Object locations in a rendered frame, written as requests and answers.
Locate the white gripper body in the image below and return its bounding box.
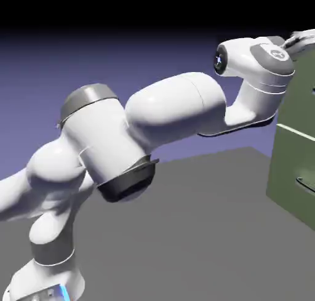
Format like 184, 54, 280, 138
283, 28, 315, 50

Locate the green drawer front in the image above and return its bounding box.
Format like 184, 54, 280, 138
266, 124, 315, 231
276, 44, 315, 141

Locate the green cabinet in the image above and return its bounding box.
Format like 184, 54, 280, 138
265, 41, 315, 232

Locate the dark curved drawer handle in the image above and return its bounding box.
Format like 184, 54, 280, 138
294, 176, 315, 194

